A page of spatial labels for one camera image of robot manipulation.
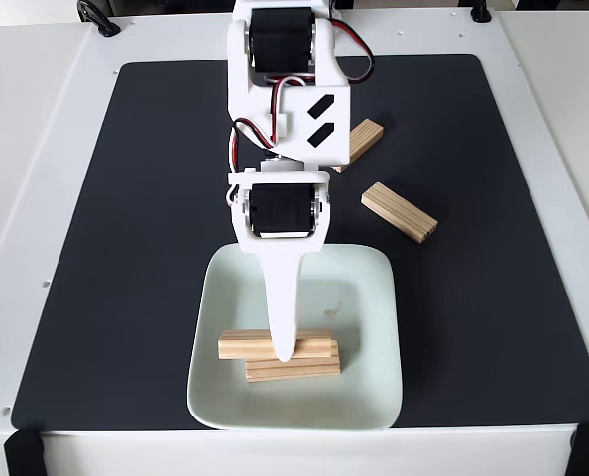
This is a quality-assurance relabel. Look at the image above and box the smooth wooden block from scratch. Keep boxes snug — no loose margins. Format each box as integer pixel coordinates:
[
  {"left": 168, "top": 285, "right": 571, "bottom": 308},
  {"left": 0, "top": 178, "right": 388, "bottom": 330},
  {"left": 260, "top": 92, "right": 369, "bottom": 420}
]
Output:
[{"left": 217, "top": 329, "right": 338, "bottom": 361}]

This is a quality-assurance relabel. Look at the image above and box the grooved wooden block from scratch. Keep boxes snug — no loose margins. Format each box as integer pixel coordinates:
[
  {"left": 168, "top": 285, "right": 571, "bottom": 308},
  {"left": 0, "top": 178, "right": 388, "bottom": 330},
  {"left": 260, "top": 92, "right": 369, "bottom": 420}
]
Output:
[
  {"left": 244, "top": 352, "right": 342, "bottom": 384},
  {"left": 331, "top": 118, "right": 385, "bottom": 175},
  {"left": 361, "top": 181, "right": 439, "bottom": 246}
]

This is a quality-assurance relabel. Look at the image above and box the pale green square plate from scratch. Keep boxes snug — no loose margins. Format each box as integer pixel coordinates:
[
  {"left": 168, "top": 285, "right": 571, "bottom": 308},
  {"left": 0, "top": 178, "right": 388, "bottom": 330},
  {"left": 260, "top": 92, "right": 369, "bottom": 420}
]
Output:
[{"left": 185, "top": 241, "right": 405, "bottom": 431}]

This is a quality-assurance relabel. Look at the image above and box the black table mat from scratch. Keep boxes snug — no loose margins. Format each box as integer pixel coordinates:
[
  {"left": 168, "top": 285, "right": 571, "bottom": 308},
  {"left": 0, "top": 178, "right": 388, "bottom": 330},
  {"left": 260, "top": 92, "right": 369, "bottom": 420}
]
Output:
[{"left": 10, "top": 53, "right": 589, "bottom": 431}]

